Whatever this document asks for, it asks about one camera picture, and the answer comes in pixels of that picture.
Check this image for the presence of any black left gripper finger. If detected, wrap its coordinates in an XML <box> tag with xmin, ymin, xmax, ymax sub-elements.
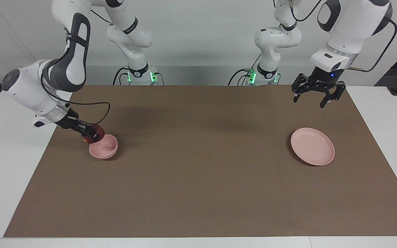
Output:
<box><xmin>292</xmin><ymin>73</ymin><xmax>309</xmax><ymax>103</ymax></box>
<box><xmin>320</xmin><ymin>82</ymin><xmax>346</xmax><ymax>108</ymax></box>

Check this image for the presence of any red apple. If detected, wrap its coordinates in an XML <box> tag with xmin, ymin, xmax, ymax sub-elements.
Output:
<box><xmin>81</xmin><ymin>124</ymin><xmax>105</xmax><ymax>144</ymax></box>

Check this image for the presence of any pink bowl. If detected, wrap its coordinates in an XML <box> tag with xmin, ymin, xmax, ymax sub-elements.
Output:
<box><xmin>89</xmin><ymin>134</ymin><xmax>118</xmax><ymax>159</ymax></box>

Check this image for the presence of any pink plate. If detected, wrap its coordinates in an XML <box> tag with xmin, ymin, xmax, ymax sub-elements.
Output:
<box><xmin>291</xmin><ymin>127</ymin><xmax>335</xmax><ymax>166</ymax></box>

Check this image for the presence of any brown table mat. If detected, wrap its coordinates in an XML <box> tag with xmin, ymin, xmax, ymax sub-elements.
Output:
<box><xmin>3</xmin><ymin>85</ymin><xmax>397</xmax><ymax>238</ymax></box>

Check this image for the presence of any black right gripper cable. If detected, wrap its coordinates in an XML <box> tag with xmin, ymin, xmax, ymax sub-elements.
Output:
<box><xmin>40</xmin><ymin>7</ymin><xmax>111</xmax><ymax>125</ymax></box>

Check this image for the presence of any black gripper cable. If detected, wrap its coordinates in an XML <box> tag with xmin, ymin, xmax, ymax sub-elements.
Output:
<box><xmin>288</xmin><ymin>0</ymin><xmax>397</xmax><ymax>73</ymax></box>
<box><xmin>40</xmin><ymin>7</ymin><xmax>111</xmax><ymax>125</ymax></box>

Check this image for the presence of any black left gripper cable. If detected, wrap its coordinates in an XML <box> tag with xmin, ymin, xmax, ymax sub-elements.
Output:
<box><xmin>288</xmin><ymin>0</ymin><xmax>397</xmax><ymax>73</ymax></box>

